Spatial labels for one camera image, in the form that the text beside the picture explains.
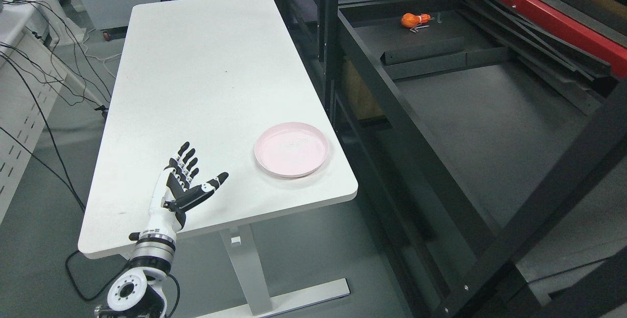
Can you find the black metal rack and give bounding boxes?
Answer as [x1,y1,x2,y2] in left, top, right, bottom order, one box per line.
[276,0,626,318]

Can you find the red metal beam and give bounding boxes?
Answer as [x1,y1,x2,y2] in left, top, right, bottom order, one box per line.
[497,0,627,78]

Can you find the orange toy object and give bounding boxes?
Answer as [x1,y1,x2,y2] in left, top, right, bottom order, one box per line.
[400,13,432,28]

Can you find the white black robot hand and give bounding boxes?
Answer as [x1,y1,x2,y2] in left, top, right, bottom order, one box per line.
[128,142,229,243]

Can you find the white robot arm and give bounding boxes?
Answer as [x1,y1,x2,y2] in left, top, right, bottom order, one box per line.
[94,229,176,318]

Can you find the white standing desk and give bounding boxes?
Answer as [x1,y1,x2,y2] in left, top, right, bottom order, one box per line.
[78,0,358,318]

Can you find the white perforated side desk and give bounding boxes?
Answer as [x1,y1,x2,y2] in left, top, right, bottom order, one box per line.
[0,0,65,218]

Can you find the pink plastic plate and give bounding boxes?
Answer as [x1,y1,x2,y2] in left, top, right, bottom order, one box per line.
[254,122,329,179]

